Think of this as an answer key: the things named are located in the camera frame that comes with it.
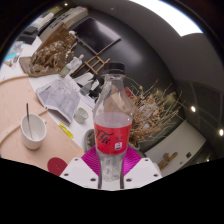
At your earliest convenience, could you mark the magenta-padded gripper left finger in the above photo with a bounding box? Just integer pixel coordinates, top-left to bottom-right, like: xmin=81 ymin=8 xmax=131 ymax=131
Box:
xmin=59 ymin=146 xmax=103 ymax=190

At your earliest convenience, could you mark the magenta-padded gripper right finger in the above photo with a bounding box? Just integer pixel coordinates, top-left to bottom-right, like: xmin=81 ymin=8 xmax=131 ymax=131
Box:
xmin=119 ymin=146 xmax=163 ymax=190

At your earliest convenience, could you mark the open printed newspaper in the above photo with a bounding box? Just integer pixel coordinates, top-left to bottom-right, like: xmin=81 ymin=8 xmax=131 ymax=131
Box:
xmin=34 ymin=78 xmax=81 ymax=124

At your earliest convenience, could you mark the wooden easel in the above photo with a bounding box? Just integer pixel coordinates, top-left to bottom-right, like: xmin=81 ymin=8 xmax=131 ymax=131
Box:
xmin=69 ymin=54 xmax=112 ymax=79

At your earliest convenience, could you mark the white ceramic mug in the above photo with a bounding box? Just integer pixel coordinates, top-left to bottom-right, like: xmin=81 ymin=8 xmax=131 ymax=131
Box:
xmin=20 ymin=113 xmax=48 ymax=151

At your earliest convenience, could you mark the beige wooden board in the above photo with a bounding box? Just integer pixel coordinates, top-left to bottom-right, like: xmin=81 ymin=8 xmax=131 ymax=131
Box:
xmin=0 ymin=109 xmax=86 ymax=173
xmin=0 ymin=75 xmax=49 ymax=139

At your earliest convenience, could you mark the yellow marker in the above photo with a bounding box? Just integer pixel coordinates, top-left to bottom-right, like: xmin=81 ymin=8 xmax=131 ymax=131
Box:
xmin=58 ymin=122 xmax=75 ymax=140

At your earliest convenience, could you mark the white plastic chair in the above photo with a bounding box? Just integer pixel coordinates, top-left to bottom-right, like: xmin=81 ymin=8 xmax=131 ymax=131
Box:
xmin=73 ymin=71 xmax=96 ymax=86

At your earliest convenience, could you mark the black wall screen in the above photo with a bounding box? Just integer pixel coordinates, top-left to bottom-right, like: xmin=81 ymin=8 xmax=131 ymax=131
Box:
xmin=71 ymin=17 xmax=122 ymax=56

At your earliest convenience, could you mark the small white cup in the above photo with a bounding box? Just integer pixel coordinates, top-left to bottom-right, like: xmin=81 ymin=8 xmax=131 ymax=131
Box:
xmin=73 ymin=107 xmax=90 ymax=125

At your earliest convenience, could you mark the grey spray bottle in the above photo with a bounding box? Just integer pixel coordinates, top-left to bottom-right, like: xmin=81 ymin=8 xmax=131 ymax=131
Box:
xmin=79 ymin=79 xmax=96 ymax=98

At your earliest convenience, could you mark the flat round red coaster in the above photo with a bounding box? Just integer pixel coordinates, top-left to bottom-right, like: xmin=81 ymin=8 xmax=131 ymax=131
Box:
xmin=46 ymin=157 xmax=69 ymax=177

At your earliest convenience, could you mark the metal spoon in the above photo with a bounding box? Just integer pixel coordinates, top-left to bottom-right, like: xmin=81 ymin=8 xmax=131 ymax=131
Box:
xmin=25 ymin=102 xmax=35 ymax=141

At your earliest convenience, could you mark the long ceiling light panel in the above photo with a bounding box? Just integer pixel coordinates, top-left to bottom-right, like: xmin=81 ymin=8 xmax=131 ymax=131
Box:
xmin=129 ymin=0 xmax=204 ymax=37

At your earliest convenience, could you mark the wooden wall figure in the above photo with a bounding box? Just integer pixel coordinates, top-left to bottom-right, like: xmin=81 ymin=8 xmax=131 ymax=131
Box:
xmin=157 ymin=151 xmax=179 ymax=171

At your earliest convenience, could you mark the white spray bottle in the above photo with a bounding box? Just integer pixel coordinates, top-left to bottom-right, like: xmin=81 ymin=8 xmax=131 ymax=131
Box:
xmin=59 ymin=54 xmax=85 ymax=79

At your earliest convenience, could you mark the flat black box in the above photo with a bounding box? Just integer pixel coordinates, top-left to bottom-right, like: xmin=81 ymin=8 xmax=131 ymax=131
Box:
xmin=16 ymin=24 xmax=39 ymax=46

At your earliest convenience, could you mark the clear red-labelled drink bottle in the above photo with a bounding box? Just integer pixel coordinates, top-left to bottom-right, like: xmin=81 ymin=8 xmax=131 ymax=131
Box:
xmin=92 ymin=61 xmax=134 ymax=192

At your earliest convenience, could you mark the brown carved sculpture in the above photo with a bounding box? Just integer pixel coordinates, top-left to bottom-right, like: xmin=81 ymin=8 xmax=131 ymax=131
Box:
xmin=19 ymin=31 xmax=78 ymax=78

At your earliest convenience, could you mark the potted dried branch plant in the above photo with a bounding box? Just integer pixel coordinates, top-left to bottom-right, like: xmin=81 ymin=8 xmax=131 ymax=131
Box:
xmin=83 ymin=78 xmax=184 ymax=154

